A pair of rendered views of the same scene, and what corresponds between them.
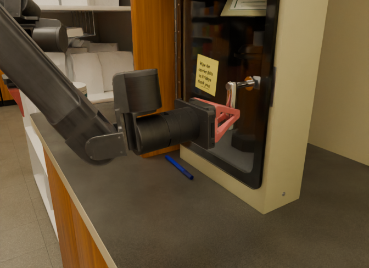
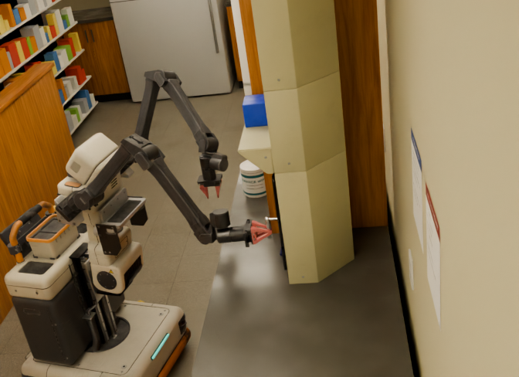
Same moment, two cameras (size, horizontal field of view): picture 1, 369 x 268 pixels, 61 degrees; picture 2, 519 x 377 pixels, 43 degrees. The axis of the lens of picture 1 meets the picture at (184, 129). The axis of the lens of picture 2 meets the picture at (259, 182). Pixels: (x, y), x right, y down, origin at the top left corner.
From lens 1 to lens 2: 2.11 m
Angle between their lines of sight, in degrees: 38
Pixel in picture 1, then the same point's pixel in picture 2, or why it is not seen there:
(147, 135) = (220, 237)
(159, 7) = not seen: hidden behind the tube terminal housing
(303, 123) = (308, 242)
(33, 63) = (184, 206)
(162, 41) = not seen: hidden behind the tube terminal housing
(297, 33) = (289, 203)
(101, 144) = (204, 237)
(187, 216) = (256, 273)
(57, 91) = (191, 216)
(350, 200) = (343, 291)
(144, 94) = (218, 222)
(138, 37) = not seen: hidden behind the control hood
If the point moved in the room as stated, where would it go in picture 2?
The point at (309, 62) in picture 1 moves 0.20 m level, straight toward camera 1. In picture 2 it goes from (302, 215) to (254, 236)
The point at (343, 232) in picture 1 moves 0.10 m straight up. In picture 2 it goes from (311, 302) to (308, 280)
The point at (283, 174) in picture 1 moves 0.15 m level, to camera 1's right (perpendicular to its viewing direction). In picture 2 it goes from (300, 266) to (334, 277)
